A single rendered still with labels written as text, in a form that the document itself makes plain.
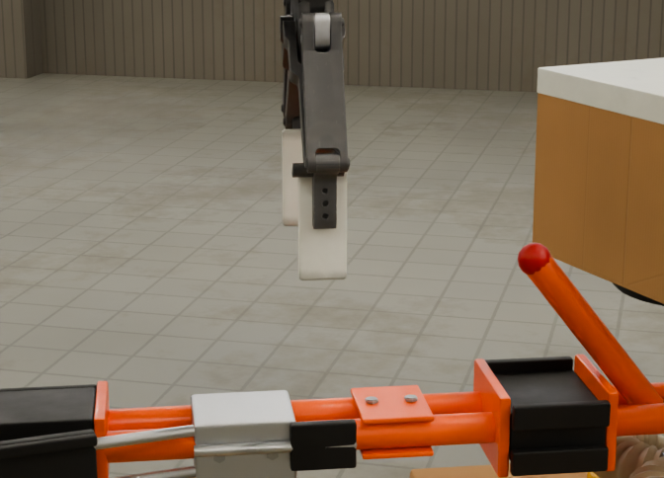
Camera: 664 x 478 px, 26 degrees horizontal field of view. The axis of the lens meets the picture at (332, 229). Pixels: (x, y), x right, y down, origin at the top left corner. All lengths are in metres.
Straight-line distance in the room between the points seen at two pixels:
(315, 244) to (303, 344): 3.54
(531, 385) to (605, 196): 1.91
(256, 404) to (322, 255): 0.16
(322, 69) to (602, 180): 2.10
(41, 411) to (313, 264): 0.22
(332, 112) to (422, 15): 8.35
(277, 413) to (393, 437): 0.08
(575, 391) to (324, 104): 0.31
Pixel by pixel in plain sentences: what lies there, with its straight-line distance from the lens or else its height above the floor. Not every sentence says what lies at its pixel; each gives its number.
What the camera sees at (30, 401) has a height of 1.10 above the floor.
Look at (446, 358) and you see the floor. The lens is 4.33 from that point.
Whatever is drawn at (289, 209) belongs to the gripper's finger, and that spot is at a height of 1.22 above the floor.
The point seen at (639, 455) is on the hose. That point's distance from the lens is 1.10.
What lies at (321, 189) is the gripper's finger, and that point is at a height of 1.26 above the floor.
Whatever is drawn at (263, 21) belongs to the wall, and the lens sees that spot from 9.46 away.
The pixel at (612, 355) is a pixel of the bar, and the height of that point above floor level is 1.12.
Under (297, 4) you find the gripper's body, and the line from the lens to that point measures 0.92.
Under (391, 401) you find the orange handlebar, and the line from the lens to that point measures 1.02.
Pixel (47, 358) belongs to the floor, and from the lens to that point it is 4.39.
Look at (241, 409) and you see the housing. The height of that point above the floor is 1.09.
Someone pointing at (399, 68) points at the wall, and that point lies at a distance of 9.28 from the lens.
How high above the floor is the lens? 1.46
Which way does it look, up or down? 15 degrees down
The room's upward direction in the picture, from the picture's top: straight up
